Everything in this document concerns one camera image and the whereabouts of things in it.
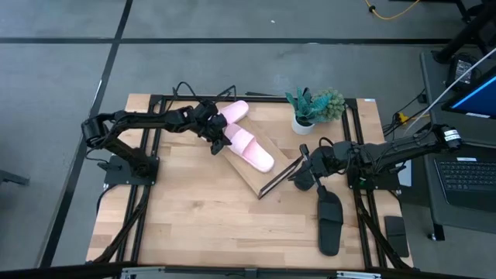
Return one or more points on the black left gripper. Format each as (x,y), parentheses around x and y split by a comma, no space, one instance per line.
(209,120)

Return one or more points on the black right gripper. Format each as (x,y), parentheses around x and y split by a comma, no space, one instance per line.
(329,160)

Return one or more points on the black rubber slide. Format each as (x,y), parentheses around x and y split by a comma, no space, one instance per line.
(330,221)
(304,186)

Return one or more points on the pink rubber slide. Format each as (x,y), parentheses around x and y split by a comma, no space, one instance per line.
(250,149)
(236,110)

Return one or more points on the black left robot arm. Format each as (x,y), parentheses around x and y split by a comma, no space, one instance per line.
(128,124)

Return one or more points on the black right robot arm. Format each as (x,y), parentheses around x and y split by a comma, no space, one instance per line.
(407,149)

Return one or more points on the snake plant in white pot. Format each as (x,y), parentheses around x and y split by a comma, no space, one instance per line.
(304,116)

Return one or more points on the small green succulent plant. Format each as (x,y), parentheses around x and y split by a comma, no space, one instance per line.
(331,102)

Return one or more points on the black smartphone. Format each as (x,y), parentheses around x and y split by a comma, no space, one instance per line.
(396,236)

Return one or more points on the dark grey desk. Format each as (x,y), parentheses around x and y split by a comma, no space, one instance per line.
(434,135)

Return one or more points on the black laptop keyboard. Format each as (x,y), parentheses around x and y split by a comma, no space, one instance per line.
(467,182)

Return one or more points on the computer monitor with blue screen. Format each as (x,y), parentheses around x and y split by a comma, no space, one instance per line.
(474,98)

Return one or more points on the black power adapter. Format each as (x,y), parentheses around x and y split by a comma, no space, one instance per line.
(461,69)

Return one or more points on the wooden shelf with black frame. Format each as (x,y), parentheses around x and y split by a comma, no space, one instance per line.
(267,174)

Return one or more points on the black camera rig bar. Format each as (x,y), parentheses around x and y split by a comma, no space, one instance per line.
(248,273)

